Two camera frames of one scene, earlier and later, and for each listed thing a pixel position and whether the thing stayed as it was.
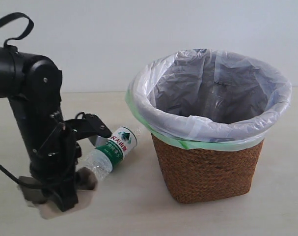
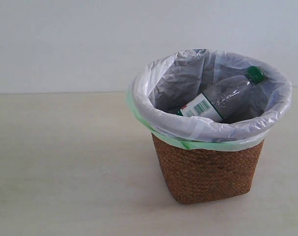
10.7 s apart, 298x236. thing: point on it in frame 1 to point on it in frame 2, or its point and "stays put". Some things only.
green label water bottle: x=104 y=158 to x=225 y=102
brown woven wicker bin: x=192 y=175 stays put
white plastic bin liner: x=206 y=99 stays put
